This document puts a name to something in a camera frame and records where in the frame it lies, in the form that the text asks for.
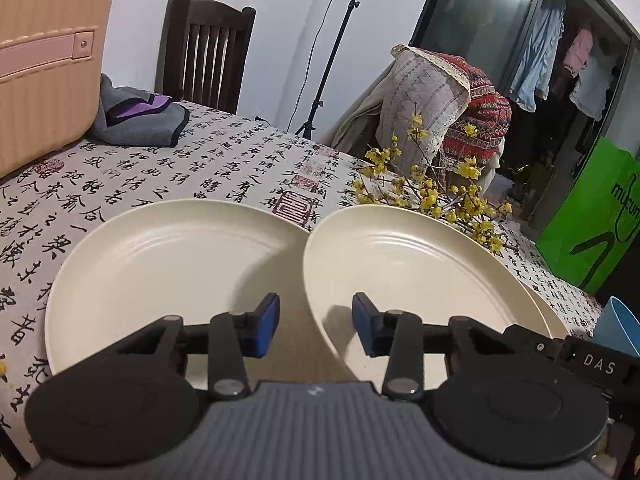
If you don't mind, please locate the hanging pink garment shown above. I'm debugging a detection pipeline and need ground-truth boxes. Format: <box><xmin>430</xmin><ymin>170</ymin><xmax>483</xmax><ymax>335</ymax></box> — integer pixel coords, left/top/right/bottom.
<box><xmin>562</xmin><ymin>27</ymin><xmax>593</xmax><ymax>78</ymax></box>

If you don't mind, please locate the black cable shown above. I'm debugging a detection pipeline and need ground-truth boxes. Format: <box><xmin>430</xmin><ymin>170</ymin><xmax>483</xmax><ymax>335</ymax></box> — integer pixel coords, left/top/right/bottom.
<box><xmin>287</xmin><ymin>0</ymin><xmax>351</xmax><ymax>131</ymax></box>

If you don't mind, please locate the dark wooden chair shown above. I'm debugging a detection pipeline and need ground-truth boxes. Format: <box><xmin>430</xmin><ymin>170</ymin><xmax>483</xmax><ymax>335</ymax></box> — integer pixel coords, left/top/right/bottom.
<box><xmin>155</xmin><ymin>0</ymin><xmax>257</xmax><ymax>113</ymax></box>

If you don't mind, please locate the beige coat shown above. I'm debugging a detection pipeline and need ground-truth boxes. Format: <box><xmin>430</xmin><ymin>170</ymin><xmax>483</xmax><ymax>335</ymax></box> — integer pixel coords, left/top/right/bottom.
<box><xmin>330</xmin><ymin>70</ymin><xmax>401</xmax><ymax>158</ymax></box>

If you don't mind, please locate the blue bowl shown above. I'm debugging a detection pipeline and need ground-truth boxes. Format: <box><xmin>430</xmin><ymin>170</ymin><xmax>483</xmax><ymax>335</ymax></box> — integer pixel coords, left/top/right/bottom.
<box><xmin>594</xmin><ymin>296</ymin><xmax>640</xmax><ymax>358</ymax></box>

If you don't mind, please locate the yellow flower branch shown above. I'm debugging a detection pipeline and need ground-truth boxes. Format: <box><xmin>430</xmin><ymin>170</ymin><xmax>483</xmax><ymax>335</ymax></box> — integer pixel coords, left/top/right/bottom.
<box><xmin>352</xmin><ymin>112</ymin><xmax>516</xmax><ymax>256</ymax></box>

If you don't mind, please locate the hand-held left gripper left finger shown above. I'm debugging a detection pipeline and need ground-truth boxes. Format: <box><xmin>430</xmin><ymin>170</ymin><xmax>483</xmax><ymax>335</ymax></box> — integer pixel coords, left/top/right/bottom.
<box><xmin>100</xmin><ymin>292</ymin><xmax>281</xmax><ymax>403</ymax></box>

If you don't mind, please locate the cream quilted cloth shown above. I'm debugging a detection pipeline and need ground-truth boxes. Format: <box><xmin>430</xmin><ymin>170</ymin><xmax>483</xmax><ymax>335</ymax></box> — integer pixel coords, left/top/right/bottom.
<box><xmin>390</xmin><ymin>45</ymin><xmax>473</xmax><ymax>176</ymax></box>

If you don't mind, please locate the green paper bag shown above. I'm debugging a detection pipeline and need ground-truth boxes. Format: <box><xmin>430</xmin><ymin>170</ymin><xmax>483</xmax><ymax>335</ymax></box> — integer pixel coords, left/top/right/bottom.
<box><xmin>536</xmin><ymin>137</ymin><xmax>640</xmax><ymax>295</ymax></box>

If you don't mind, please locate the dark framed glass door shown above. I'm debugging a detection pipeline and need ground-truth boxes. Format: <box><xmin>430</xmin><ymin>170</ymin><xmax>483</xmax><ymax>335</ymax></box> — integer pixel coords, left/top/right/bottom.
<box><xmin>410</xmin><ymin>0</ymin><xmax>640</xmax><ymax>231</ymax></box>

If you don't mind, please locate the pink beige hard case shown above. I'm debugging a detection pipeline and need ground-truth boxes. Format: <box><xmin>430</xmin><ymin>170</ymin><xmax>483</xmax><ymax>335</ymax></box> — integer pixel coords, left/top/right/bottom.
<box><xmin>0</xmin><ymin>0</ymin><xmax>119</xmax><ymax>178</ymax></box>

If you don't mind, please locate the cream plate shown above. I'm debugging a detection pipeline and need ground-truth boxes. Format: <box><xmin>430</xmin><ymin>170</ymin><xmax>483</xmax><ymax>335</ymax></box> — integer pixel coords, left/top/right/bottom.
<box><xmin>302</xmin><ymin>204</ymin><xmax>553</xmax><ymax>391</ymax></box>
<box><xmin>45</xmin><ymin>199</ymin><xmax>321</xmax><ymax>391</ymax></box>
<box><xmin>517</xmin><ymin>277</ymin><xmax>569</xmax><ymax>339</ymax></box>

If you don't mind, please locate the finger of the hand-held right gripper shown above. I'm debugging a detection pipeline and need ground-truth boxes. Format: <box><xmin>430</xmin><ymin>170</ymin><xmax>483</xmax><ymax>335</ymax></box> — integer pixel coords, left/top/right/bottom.
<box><xmin>502</xmin><ymin>324</ymin><xmax>568</xmax><ymax>362</ymax></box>

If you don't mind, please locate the hanging blue shirt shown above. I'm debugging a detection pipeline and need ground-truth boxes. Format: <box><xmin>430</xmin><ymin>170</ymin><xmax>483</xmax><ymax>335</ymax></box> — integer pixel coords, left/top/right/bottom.
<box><xmin>510</xmin><ymin>2</ymin><xmax>567</xmax><ymax>113</ymax></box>

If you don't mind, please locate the grey purple pouch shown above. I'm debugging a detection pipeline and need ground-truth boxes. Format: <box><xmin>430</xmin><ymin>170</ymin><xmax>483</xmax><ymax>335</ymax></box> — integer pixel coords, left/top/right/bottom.
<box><xmin>87</xmin><ymin>73</ymin><xmax>190</xmax><ymax>147</ymax></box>

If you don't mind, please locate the hanging white shirt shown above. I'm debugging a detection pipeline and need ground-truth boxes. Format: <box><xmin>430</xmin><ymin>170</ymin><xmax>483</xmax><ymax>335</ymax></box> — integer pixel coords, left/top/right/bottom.
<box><xmin>570</xmin><ymin>45</ymin><xmax>618</xmax><ymax>121</ymax></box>

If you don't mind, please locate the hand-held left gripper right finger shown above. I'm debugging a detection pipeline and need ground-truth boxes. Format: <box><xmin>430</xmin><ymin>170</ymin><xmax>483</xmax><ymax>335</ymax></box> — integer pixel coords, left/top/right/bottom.
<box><xmin>351</xmin><ymin>292</ymin><xmax>506</xmax><ymax>402</ymax></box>

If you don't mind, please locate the red patterned cloth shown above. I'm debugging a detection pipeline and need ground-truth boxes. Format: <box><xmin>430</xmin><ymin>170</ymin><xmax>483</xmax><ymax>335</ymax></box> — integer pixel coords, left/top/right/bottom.
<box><xmin>442</xmin><ymin>57</ymin><xmax>513</xmax><ymax>181</ymax></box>

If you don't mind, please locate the black studio light stand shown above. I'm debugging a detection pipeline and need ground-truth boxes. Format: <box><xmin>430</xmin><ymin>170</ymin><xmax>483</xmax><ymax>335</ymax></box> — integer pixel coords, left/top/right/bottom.
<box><xmin>295</xmin><ymin>0</ymin><xmax>373</xmax><ymax>138</ymax></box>

